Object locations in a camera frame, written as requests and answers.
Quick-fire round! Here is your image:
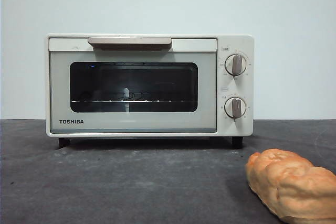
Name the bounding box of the white Toshiba toaster oven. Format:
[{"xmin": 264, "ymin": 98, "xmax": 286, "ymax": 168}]
[{"xmin": 45, "ymin": 34, "xmax": 255, "ymax": 149}]

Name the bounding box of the golden brown bread loaf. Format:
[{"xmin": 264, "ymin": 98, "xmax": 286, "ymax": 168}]
[{"xmin": 245, "ymin": 148, "xmax": 336, "ymax": 221}]

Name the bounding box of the metal wire oven rack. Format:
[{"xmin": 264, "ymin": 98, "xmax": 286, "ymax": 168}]
[{"xmin": 70, "ymin": 89, "xmax": 197, "ymax": 103}]

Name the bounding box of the white glass oven door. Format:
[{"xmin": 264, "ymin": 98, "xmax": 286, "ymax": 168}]
[{"xmin": 48, "ymin": 37, "xmax": 218, "ymax": 133}]

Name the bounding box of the beige oven knob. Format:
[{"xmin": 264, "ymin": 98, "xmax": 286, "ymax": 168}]
[
  {"xmin": 225, "ymin": 54, "xmax": 247, "ymax": 77},
  {"xmin": 224, "ymin": 97, "xmax": 247, "ymax": 119}
]

